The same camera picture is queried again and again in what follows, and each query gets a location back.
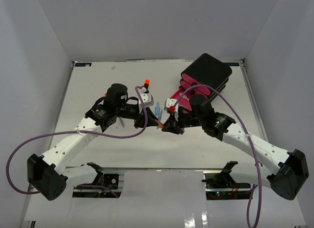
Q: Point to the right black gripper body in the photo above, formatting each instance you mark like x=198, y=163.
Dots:
x=187, y=120

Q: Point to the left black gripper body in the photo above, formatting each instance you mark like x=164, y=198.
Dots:
x=132, y=112

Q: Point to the orange translucent correction pen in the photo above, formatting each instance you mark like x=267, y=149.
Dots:
x=159, y=124

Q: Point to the black pink drawer organizer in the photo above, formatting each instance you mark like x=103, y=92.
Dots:
x=205, y=70

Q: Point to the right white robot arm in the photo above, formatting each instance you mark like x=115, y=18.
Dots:
x=285, y=172

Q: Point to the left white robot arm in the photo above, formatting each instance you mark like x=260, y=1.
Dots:
x=49, y=173

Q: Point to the purple slim highlighter pen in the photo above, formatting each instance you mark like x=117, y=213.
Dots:
x=122, y=122

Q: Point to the orange cap black highlighter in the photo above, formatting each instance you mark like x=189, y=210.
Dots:
x=147, y=82

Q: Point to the right dark table label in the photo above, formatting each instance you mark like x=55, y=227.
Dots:
x=232, y=64

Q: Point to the dark blue table label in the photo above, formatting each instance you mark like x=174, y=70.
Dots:
x=83, y=64

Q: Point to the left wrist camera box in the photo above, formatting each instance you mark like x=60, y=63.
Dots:
x=146, y=98

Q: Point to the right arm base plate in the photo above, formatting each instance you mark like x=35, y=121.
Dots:
x=222, y=181

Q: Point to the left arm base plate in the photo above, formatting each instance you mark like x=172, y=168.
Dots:
x=108, y=181

